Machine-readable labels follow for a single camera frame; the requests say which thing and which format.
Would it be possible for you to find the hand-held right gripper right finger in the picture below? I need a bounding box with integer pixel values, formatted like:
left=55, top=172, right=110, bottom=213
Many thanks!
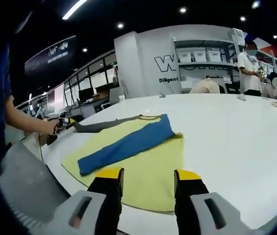
left=174, top=168, right=242, bottom=235

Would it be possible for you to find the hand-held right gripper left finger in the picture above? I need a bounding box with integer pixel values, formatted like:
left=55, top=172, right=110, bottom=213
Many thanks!
left=52, top=167, right=125, bottom=235

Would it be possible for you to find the yellow grey blue garment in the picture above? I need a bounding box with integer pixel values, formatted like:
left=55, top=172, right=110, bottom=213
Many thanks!
left=60, top=113, right=185, bottom=212

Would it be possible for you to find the person's left hand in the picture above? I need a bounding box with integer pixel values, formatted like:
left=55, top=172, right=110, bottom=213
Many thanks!
left=44, top=120, right=61, bottom=136

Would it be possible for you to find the black monitor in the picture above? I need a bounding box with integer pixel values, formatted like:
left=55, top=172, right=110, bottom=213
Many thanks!
left=78, top=88, right=95, bottom=102

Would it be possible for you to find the grey mesh chair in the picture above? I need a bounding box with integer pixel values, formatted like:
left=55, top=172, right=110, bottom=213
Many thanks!
left=0, top=141, right=71, bottom=221

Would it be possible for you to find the person's blue sleeve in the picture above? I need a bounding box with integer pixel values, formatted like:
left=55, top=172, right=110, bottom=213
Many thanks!
left=0, top=36, right=15, bottom=170

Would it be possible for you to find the dark hanging screen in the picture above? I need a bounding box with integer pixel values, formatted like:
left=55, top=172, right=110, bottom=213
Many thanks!
left=24, top=35, right=77, bottom=74

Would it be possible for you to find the grey metal shelf rack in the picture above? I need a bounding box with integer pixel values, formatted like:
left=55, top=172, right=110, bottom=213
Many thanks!
left=172, top=28, right=277, bottom=94

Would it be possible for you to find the white storage bin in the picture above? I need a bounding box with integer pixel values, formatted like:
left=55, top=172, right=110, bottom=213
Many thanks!
left=177, top=51, right=193, bottom=63
left=193, top=51, right=207, bottom=63
left=207, top=50, right=221, bottom=62

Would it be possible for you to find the thin gripper cable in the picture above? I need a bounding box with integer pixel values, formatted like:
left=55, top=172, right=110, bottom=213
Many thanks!
left=37, top=133, right=44, bottom=163

